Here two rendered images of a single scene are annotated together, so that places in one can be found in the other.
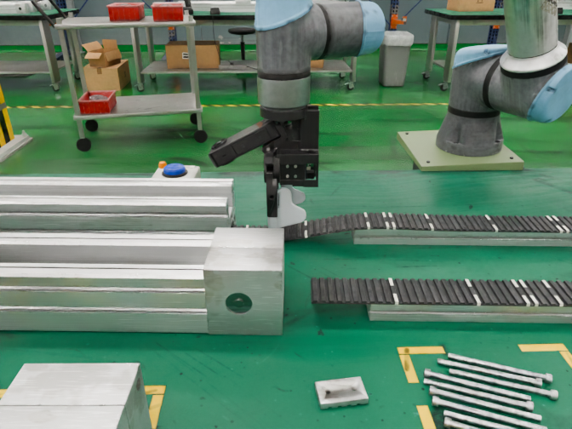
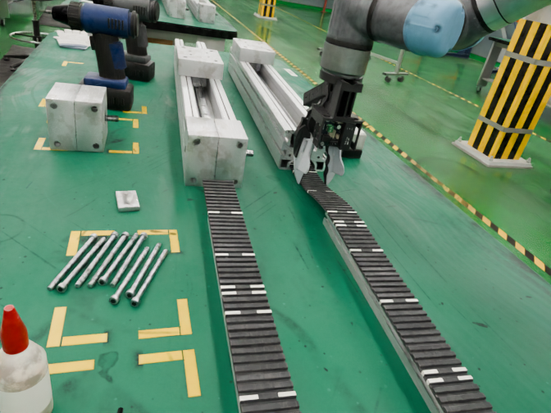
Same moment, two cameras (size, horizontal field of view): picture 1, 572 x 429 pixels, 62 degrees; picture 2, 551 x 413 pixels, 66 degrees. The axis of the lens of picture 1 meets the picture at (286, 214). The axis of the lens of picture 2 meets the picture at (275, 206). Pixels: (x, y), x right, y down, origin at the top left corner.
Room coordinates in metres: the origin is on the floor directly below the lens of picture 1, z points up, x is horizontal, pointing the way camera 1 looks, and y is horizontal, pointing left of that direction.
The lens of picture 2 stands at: (0.38, -0.65, 1.13)
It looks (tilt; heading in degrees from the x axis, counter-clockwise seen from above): 29 degrees down; 70
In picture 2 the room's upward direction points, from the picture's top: 11 degrees clockwise
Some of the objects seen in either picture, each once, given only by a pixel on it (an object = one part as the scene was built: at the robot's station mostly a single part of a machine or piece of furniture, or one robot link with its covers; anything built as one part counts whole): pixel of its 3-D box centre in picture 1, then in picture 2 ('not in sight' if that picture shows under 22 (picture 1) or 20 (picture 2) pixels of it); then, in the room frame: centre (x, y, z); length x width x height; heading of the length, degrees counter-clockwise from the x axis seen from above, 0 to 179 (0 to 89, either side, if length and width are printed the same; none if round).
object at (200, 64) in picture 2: not in sight; (198, 66); (0.51, 0.49, 0.87); 0.16 x 0.11 x 0.07; 89
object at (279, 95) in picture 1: (283, 91); (346, 61); (0.69, 0.00, 1.02); 0.08 x 0.08 x 0.05
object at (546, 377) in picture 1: (498, 367); (151, 274); (0.39, -0.24, 0.78); 0.11 x 0.01 x 0.01; 69
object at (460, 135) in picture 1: (471, 125); not in sight; (1.10, -0.44, 0.85); 0.15 x 0.15 x 0.10
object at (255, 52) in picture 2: not in sight; (252, 55); (0.70, 0.74, 0.87); 0.16 x 0.11 x 0.07; 89
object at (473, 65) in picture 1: (482, 75); not in sight; (1.09, -0.44, 0.97); 0.13 x 0.12 x 0.14; 30
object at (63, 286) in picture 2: (501, 427); (84, 261); (0.31, -0.21, 0.78); 0.11 x 0.01 x 0.01; 70
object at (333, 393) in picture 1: (340, 392); (127, 201); (0.36, -0.06, 0.78); 0.05 x 0.03 x 0.01; 98
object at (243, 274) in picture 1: (248, 273); (220, 152); (0.51, 0.05, 0.83); 0.12 x 0.09 x 0.10; 179
